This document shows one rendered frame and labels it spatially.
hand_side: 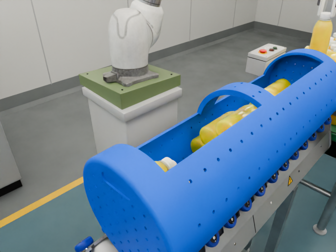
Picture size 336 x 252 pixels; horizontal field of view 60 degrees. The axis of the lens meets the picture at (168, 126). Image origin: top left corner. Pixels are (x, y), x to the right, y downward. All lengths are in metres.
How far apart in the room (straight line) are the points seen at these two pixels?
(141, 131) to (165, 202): 0.77
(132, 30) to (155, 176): 0.77
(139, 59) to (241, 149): 0.69
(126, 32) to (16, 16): 2.24
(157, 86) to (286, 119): 0.61
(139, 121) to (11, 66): 2.35
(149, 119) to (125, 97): 0.17
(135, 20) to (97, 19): 2.53
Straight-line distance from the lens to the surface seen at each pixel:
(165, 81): 1.26
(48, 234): 2.09
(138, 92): 1.17
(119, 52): 1.20
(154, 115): 1.26
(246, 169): 0.65
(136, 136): 1.24
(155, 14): 1.36
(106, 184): 0.58
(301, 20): 5.84
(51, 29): 3.46
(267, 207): 0.97
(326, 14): 1.27
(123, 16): 1.19
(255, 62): 1.48
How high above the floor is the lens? 1.57
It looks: 33 degrees down
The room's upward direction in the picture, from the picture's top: straight up
